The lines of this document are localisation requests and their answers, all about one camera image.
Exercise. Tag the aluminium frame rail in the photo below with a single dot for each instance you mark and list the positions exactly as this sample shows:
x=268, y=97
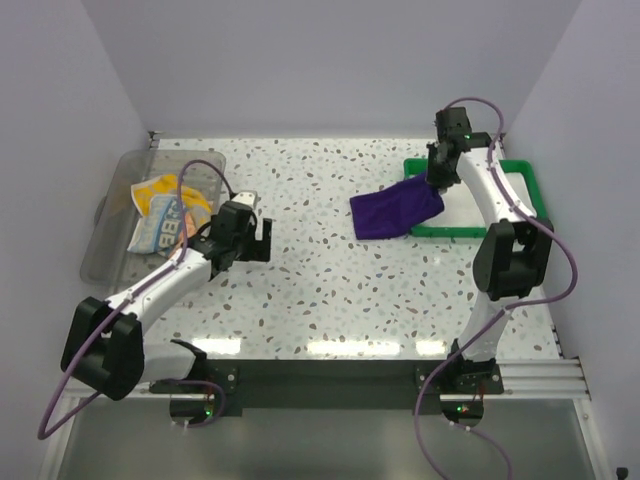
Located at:
x=533, y=379

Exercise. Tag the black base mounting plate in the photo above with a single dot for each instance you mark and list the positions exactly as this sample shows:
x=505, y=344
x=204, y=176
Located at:
x=336, y=384

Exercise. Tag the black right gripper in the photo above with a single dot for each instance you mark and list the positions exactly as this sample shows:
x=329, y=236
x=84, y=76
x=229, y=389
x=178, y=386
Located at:
x=433, y=179

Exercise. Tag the green plastic tray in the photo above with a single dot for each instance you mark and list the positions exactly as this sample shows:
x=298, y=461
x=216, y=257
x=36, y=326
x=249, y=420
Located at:
x=509, y=166

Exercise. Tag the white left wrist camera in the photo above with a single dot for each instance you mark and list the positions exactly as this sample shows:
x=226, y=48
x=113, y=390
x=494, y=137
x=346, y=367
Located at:
x=248, y=198

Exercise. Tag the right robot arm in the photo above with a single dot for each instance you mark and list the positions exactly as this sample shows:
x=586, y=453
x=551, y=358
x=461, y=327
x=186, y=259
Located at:
x=512, y=258

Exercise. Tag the yellow grey patterned towel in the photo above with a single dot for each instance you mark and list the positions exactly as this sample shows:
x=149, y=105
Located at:
x=142, y=193

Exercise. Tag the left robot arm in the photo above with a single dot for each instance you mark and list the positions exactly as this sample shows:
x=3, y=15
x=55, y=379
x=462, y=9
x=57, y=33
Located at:
x=105, y=347

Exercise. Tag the purple towel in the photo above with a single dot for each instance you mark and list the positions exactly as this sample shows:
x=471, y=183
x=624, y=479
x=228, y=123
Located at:
x=394, y=211

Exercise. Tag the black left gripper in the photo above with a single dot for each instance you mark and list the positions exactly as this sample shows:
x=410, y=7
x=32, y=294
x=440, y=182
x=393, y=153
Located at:
x=258, y=250

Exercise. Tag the white towel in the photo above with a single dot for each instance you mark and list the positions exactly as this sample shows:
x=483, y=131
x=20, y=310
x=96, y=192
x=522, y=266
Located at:
x=460, y=209

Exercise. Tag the clear grey plastic bin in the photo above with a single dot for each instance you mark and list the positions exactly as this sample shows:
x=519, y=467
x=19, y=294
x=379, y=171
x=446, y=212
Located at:
x=106, y=262

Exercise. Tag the colourful patterned towel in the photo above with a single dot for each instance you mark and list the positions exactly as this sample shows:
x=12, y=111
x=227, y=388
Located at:
x=160, y=231

